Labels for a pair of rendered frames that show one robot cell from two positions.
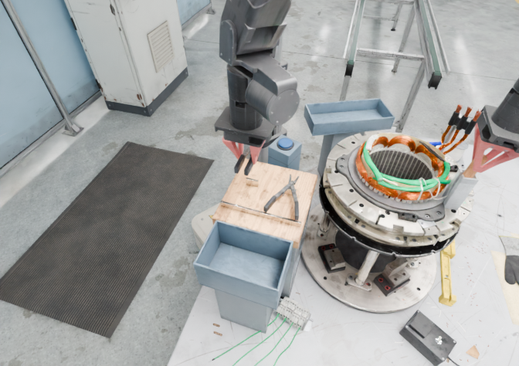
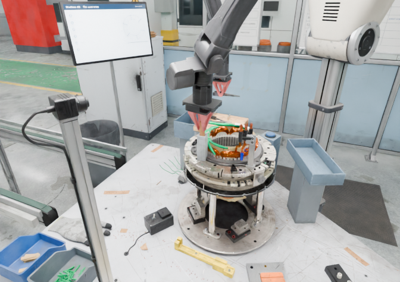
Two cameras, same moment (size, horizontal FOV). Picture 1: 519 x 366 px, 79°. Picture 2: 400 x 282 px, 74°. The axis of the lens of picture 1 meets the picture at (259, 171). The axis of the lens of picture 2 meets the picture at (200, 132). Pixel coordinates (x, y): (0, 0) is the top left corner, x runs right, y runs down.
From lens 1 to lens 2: 1.24 m
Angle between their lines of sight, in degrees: 76
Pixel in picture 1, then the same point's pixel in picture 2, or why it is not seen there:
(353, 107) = (330, 166)
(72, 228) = (287, 174)
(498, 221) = not seen: outside the picture
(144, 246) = not seen: hidden behind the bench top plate
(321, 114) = (315, 154)
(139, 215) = not seen: hidden behind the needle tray
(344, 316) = (181, 196)
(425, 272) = (200, 237)
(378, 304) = (183, 206)
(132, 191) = (326, 194)
